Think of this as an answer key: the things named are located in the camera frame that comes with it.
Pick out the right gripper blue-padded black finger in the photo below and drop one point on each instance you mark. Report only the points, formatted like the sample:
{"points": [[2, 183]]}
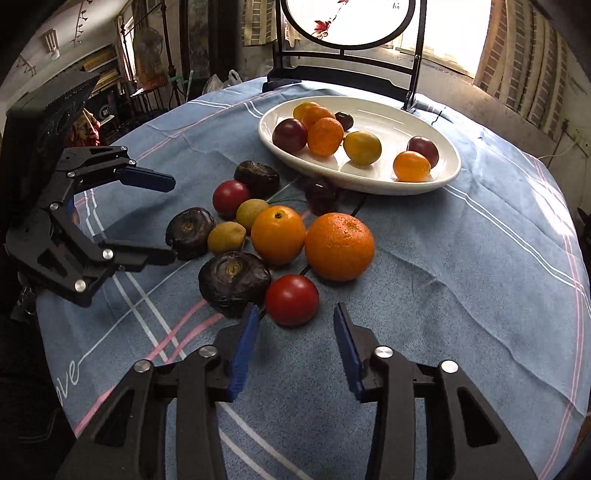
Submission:
{"points": [[125, 439], [466, 438]]}

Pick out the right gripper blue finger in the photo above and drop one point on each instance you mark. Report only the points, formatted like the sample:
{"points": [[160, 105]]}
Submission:
{"points": [[146, 179]]}

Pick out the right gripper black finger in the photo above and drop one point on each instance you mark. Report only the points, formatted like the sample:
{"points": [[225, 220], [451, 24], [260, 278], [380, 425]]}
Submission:
{"points": [[134, 257]]}

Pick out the small orange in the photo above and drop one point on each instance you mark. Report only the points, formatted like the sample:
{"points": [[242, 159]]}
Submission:
{"points": [[226, 237]]}

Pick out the dark water chestnut back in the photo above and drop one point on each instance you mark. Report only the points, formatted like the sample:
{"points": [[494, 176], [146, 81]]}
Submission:
{"points": [[261, 180]]}

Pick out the dark red plum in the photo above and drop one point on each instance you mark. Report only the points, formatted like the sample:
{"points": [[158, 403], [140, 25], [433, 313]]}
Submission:
{"points": [[290, 135], [425, 147]]}

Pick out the red cherry tomato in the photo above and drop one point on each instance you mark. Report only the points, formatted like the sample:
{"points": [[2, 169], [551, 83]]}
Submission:
{"points": [[292, 300], [228, 196]]}

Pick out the dark cherry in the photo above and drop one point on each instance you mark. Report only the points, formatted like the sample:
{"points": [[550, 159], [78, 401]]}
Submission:
{"points": [[345, 119], [322, 196]]}

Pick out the large orange mandarin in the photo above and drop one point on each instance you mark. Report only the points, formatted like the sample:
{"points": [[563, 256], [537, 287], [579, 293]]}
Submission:
{"points": [[339, 247]]}

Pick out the dark cherry front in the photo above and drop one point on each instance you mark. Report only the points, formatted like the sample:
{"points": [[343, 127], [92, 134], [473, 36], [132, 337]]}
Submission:
{"points": [[345, 119]]}

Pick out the yellow-green plum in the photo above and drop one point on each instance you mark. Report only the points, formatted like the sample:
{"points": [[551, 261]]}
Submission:
{"points": [[363, 148]]}

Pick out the white plastic bag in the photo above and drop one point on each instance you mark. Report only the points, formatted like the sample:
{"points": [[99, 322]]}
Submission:
{"points": [[215, 84]]}

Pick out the blue plaid tablecloth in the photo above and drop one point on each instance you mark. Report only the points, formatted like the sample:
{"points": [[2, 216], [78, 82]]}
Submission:
{"points": [[487, 272]]}

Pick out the left checkered curtain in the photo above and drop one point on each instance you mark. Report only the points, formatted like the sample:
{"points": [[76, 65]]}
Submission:
{"points": [[258, 22]]}

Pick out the checkered curtain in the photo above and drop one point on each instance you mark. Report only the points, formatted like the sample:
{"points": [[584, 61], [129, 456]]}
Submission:
{"points": [[258, 22], [524, 64]]}

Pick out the white ceramic plate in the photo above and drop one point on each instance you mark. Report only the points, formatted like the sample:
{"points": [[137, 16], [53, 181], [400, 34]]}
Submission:
{"points": [[397, 172]]}

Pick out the round bird painting screen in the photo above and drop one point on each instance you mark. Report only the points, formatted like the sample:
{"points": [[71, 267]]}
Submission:
{"points": [[283, 75]]}

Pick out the window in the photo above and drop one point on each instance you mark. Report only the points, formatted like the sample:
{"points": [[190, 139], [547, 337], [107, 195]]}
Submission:
{"points": [[455, 33]]}

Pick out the right checkered curtain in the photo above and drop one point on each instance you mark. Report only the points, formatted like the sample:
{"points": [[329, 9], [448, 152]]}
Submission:
{"points": [[524, 64]]}

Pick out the phone on gripper mount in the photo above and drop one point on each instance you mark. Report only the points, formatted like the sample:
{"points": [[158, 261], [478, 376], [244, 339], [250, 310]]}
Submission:
{"points": [[34, 133]]}

